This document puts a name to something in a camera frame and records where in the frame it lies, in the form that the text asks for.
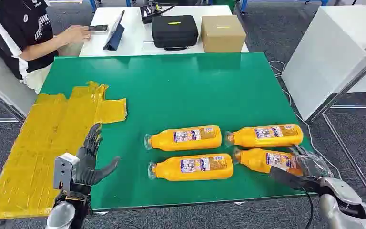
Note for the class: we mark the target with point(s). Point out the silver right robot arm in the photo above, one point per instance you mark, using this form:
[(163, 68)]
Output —
[(341, 218)]

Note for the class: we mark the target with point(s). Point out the yellow plastic sheet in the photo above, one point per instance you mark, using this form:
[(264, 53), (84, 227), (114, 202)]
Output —
[(44, 142)]

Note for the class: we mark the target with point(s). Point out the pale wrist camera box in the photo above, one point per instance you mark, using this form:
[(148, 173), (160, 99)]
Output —
[(341, 189), (64, 170)]

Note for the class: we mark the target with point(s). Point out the seated person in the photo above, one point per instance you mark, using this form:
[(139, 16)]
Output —
[(9, 28)]

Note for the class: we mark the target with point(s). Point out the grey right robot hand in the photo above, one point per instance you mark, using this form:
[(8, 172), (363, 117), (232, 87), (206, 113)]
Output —
[(309, 166)]

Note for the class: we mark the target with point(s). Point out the small white table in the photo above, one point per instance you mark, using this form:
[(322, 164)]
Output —
[(135, 34)]

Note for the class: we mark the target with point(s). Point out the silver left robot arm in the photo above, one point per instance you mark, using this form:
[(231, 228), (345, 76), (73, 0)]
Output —
[(61, 216)]

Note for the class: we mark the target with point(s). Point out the dark smartphone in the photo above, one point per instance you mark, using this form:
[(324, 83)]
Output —
[(98, 28)]

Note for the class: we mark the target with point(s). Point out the black carry case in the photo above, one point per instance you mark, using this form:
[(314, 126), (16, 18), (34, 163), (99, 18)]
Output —
[(174, 31)]

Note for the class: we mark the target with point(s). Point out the grey metal bench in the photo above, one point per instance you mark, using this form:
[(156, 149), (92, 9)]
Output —
[(0, 79)]

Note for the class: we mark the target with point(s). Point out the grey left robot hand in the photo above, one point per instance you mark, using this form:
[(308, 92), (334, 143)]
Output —
[(85, 164)]

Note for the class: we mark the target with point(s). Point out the green table mat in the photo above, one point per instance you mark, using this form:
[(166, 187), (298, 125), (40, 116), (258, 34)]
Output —
[(176, 94)]

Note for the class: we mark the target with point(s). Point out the black remote controller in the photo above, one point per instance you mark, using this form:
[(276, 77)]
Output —
[(150, 12)]

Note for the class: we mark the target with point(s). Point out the large white table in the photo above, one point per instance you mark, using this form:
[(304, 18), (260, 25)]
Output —
[(325, 53)]

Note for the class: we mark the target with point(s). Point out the brown cardboard box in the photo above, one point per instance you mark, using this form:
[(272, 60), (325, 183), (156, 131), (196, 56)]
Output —
[(222, 36)]

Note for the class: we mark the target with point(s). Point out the orange drink bottle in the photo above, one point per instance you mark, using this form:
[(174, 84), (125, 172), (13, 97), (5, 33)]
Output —
[(173, 172), (252, 159), (170, 142), (249, 139)]

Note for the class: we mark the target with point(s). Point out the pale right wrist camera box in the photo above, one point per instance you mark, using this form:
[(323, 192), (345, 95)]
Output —
[(341, 189)]

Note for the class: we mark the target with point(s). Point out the tablet in dark case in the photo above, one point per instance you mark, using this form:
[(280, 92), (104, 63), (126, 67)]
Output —
[(116, 34)]

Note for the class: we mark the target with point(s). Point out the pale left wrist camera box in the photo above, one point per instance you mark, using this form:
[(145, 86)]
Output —
[(64, 170)]

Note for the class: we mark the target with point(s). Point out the blue metal leg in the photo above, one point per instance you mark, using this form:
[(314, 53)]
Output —
[(93, 4), (243, 5)]

